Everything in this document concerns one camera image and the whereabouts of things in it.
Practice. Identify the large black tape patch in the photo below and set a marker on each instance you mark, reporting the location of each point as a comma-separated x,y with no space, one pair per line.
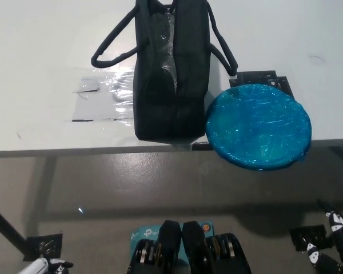
254,77

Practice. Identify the black fabric tote bag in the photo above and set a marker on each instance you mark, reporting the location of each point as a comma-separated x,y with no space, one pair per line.
165,114

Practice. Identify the small black tape strip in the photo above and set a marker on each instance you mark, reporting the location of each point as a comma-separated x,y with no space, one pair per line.
201,146

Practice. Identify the black table leg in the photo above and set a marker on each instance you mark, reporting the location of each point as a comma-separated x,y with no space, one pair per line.
5,225

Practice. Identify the grey tape piece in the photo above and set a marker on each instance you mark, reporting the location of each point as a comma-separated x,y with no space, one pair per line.
85,85

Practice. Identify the blue plate stack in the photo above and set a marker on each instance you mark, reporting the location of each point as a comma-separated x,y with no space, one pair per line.
257,128

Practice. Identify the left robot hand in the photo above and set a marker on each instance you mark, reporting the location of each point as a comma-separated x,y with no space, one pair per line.
58,265

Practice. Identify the clear plastic tape sheet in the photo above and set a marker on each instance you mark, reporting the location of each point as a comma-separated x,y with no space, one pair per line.
120,85

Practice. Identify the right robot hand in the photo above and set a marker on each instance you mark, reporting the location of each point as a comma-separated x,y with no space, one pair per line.
321,258

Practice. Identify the teal tp-link box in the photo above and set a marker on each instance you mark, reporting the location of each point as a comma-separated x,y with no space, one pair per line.
145,232

